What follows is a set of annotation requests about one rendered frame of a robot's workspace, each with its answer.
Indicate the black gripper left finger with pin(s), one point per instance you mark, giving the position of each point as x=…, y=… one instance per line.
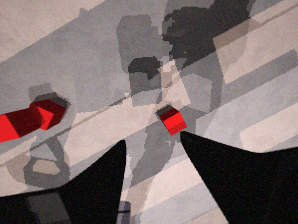
x=92, y=197

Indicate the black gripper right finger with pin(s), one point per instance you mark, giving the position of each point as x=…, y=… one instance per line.
x=244, y=184

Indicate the red cube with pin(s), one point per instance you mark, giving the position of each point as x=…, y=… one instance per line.
x=47, y=113
x=16, y=124
x=173, y=121

